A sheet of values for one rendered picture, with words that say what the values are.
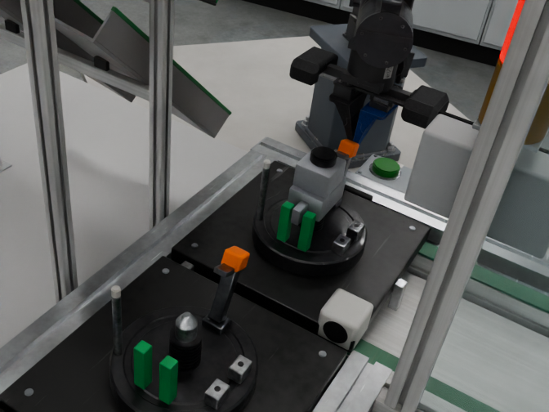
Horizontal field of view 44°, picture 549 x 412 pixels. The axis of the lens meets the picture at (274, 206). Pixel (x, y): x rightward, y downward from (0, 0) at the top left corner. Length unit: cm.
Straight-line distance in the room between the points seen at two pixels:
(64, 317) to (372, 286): 34
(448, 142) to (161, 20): 36
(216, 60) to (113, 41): 72
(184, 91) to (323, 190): 24
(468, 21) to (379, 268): 311
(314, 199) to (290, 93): 64
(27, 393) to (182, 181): 52
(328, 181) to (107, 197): 42
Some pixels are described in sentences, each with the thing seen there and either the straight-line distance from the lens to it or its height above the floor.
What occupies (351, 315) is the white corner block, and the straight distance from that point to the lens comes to 72.
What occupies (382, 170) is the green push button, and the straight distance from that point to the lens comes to 98.
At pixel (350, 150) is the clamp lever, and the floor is 107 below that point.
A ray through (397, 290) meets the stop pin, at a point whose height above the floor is 96.
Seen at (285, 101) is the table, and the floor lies 86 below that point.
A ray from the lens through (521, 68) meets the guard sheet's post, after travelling 48.
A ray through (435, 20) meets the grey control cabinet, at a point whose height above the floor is 18.
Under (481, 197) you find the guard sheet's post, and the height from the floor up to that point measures 122.
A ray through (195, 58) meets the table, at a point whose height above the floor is 86.
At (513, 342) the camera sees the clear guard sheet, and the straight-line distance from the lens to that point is 60.
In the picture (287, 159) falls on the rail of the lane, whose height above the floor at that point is 96.
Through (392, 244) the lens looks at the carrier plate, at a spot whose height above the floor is 97.
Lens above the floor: 150
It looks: 37 degrees down
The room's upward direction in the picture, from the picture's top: 8 degrees clockwise
